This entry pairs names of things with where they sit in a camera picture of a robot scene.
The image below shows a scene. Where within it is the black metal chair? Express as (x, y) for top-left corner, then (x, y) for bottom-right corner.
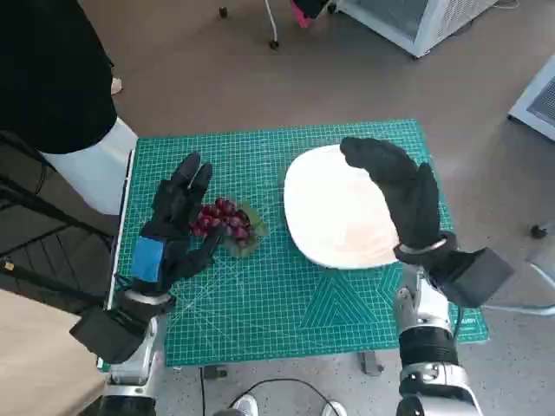
(0, 129), (121, 315)

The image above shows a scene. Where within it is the red toy grape bunch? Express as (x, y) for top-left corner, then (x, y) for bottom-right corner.
(189, 198), (269, 257)

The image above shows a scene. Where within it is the curved black floor cable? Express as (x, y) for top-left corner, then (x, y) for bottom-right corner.
(229, 378), (335, 416)

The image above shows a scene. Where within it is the light wooden desk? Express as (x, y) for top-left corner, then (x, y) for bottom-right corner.
(0, 288), (108, 416)

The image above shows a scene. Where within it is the green cutting mat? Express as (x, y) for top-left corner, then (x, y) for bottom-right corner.
(101, 119), (489, 368)

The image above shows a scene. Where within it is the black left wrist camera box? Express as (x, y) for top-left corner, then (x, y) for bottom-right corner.
(69, 308), (144, 364)

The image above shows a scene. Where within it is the white square plate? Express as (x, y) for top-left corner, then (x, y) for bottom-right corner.
(284, 145), (400, 270)

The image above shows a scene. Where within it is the white mesh cabinet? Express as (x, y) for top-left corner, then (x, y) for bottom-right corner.
(336, 0), (500, 58)

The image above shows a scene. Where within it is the straight black floor cable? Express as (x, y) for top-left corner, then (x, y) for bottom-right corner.
(199, 367), (209, 416)

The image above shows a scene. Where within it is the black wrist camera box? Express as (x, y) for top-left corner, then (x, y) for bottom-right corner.
(69, 308), (144, 364)
(441, 247), (516, 309)

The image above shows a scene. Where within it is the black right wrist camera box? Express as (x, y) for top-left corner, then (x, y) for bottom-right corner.
(441, 247), (516, 309)

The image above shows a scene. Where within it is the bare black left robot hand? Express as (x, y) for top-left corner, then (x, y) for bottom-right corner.
(129, 151), (227, 300)

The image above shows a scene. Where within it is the grey chair base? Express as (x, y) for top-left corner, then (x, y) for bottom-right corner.
(480, 255), (555, 315)

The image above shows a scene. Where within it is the pink and black object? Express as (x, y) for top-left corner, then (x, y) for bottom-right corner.
(291, 0), (337, 29)

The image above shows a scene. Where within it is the white chair leg with caster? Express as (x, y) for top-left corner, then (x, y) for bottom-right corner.
(264, 0), (281, 48)

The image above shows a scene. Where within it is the person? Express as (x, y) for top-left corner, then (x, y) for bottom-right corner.
(0, 0), (139, 216)

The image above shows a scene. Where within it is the white vented cabinet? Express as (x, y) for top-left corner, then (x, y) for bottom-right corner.
(507, 55), (555, 142)

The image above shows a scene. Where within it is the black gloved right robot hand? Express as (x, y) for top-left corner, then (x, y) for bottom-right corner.
(340, 137), (443, 250)

